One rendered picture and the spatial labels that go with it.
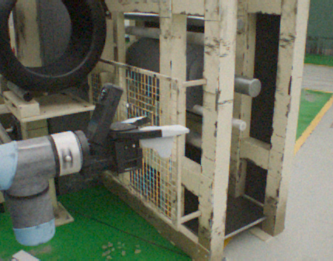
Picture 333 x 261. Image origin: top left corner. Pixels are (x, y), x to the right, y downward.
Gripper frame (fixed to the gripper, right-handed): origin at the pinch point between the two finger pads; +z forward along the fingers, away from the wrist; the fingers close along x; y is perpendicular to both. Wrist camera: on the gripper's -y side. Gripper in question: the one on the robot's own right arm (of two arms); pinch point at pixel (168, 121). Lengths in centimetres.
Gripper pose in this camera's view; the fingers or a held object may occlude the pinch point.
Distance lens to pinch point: 77.0
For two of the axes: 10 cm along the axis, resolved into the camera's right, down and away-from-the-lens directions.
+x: 5.3, 1.5, -8.4
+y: 0.7, 9.7, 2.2
